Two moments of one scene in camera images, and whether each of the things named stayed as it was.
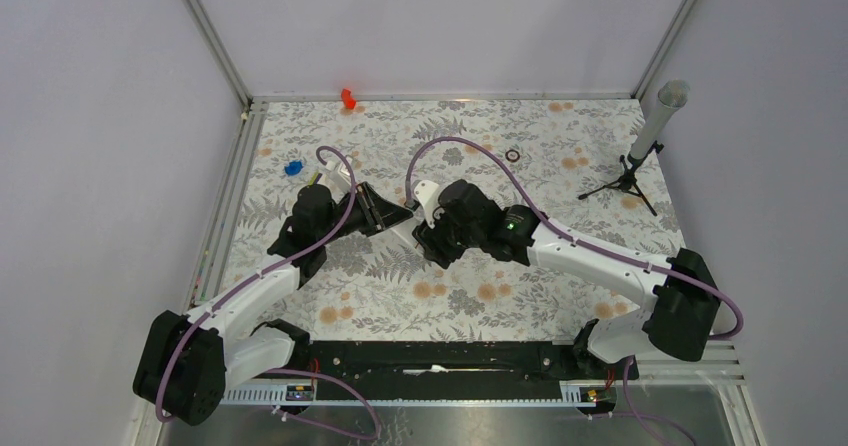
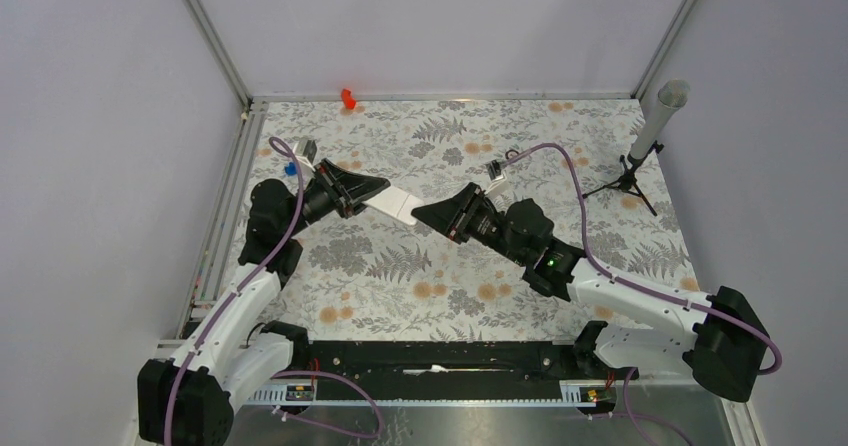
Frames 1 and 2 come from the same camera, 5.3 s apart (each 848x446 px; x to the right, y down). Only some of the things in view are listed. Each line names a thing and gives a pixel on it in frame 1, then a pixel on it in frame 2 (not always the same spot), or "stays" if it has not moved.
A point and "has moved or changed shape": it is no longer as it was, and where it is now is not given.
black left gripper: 379,214 to 347,190
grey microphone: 672,96 stays
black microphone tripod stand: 628,181 stays
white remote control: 406,230 has moved or changed shape
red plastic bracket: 346,95 stays
